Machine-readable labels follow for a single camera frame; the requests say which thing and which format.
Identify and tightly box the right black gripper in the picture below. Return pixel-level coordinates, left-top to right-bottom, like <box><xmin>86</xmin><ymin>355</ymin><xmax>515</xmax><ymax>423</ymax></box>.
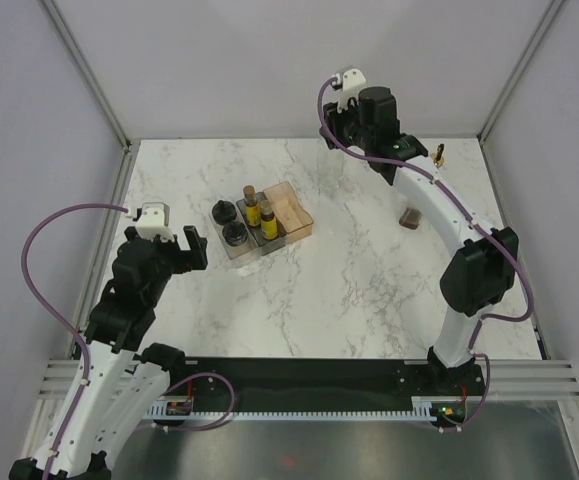
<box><xmin>321</xmin><ymin>92</ymin><xmax>373</xmax><ymax>151</ymax></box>

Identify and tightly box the black cap shaker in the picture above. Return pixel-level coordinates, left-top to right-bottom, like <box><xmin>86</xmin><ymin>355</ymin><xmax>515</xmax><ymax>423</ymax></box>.
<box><xmin>211</xmin><ymin>200</ymin><xmax>237</xmax><ymax>226</ymax></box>
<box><xmin>222</xmin><ymin>220</ymin><xmax>248</xmax><ymax>247</ymax></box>

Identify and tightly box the clear square oil bottle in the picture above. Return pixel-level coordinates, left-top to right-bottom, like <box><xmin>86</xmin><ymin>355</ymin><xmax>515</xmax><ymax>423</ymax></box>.
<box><xmin>316</xmin><ymin>140</ymin><xmax>345</xmax><ymax>196</ymax></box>

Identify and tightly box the yellow label bottle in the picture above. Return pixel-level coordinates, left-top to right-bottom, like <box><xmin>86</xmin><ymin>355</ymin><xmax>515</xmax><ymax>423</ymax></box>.
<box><xmin>243</xmin><ymin>185</ymin><xmax>261</xmax><ymax>228</ymax></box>
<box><xmin>260</xmin><ymin>200</ymin><xmax>278</xmax><ymax>241</ymax></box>

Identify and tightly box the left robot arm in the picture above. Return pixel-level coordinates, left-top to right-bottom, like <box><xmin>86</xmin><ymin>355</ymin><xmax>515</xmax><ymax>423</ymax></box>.
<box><xmin>9</xmin><ymin>225</ymin><xmax>208</xmax><ymax>479</ymax></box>

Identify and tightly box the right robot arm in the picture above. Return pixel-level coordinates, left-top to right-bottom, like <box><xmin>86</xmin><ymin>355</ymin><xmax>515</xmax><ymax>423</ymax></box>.
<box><xmin>317</xmin><ymin>87</ymin><xmax>519</xmax><ymax>394</ymax></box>

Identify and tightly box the clear plastic bin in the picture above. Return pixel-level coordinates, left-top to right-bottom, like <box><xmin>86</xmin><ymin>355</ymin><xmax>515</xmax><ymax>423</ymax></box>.
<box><xmin>210</xmin><ymin>211</ymin><xmax>257</xmax><ymax>262</ymax></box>

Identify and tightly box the grey plastic bin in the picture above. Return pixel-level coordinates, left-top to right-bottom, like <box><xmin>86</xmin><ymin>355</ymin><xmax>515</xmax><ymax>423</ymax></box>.
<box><xmin>236</xmin><ymin>199</ymin><xmax>286</xmax><ymax>256</ymax></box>

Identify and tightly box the orange plastic bin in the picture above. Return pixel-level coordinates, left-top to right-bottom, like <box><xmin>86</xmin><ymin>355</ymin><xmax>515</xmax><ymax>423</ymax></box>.
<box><xmin>263</xmin><ymin>181</ymin><xmax>314</xmax><ymax>245</ymax></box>

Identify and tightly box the dark sauce glass bottle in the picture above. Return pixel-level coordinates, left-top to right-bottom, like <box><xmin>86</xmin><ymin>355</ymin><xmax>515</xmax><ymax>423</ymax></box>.
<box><xmin>399</xmin><ymin>143</ymin><xmax>445</xmax><ymax>230</ymax></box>

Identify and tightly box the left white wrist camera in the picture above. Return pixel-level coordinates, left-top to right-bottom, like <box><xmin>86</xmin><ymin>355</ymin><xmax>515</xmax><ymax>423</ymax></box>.
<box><xmin>124</xmin><ymin>202</ymin><xmax>175</xmax><ymax>243</ymax></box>

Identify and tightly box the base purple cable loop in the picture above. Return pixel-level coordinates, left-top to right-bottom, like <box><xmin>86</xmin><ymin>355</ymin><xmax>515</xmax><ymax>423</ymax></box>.
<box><xmin>151</xmin><ymin>372</ymin><xmax>238</xmax><ymax>435</ymax></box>

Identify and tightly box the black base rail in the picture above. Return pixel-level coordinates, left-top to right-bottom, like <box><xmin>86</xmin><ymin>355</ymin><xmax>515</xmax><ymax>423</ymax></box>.
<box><xmin>169</xmin><ymin>357</ymin><xmax>484</xmax><ymax>412</ymax></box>

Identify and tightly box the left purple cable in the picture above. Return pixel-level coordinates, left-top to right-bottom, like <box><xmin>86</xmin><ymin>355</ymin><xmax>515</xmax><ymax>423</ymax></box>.
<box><xmin>21</xmin><ymin>202</ymin><xmax>130</xmax><ymax>480</ymax></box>

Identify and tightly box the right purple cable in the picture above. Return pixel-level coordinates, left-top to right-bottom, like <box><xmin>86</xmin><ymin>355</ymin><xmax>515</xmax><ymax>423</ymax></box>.
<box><xmin>316</xmin><ymin>77</ymin><xmax>535</xmax><ymax>435</ymax></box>

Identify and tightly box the right aluminium frame post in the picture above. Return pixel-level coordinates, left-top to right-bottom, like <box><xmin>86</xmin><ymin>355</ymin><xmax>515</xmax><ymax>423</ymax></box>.
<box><xmin>477</xmin><ymin>0</ymin><xmax>568</xmax><ymax>145</ymax></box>

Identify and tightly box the aluminium frame post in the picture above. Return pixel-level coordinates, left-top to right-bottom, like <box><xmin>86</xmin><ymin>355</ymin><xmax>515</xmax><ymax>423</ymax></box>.
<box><xmin>38</xmin><ymin>0</ymin><xmax>131</xmax><ymax>152</ymax></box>
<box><xmin>477</xmin><ymin>0</ymin><xmax>568</xmax><ymax>145</ymax></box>

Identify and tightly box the left aluminium frame post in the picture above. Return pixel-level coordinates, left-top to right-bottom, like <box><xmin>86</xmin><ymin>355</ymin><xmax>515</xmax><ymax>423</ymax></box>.
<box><xmin>38</xmin><ymin>0</ymin><xmax>131</xmax><ymax>152</ymax></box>

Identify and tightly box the white cable duct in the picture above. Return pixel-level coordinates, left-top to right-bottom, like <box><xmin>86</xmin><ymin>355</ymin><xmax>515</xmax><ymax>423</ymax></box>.
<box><xmin>143</xmin><ymin>397</ymin><xmax>464</xmax><ymax>423</ymax></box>

